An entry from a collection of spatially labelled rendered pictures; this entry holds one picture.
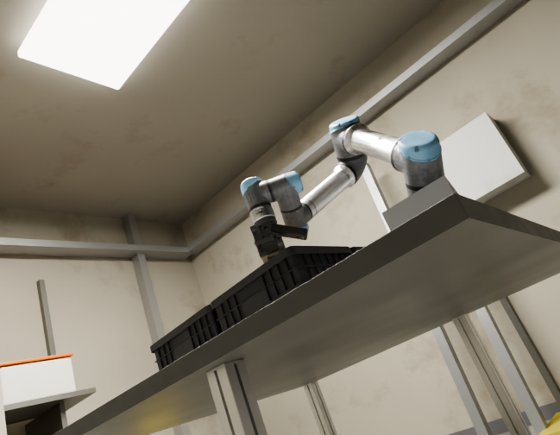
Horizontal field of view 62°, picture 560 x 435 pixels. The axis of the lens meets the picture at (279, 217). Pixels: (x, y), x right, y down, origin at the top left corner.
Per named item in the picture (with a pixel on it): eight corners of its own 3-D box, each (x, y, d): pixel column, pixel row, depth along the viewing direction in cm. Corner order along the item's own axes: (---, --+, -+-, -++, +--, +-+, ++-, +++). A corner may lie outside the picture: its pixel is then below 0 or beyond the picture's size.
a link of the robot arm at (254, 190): (261, 171, 150) (236, 180, 150) (273, 200, 146) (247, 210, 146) (264, 182, 158) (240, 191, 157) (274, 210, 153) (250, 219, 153)
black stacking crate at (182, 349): (282, 328, 169) (272, 299, 173) (218, 339, 147) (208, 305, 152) (219, 365, 191) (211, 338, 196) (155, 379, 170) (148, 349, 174)
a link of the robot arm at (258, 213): (273, 211, 153) (269, 200, 146) (278, 223, 151) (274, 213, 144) (251, 219, 153) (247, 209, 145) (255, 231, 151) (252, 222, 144)
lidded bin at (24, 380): (54, 408, 311) (48, 371, 320) (81, 390, 292) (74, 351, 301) (-23, 425, 277) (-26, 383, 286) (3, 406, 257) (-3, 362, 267)
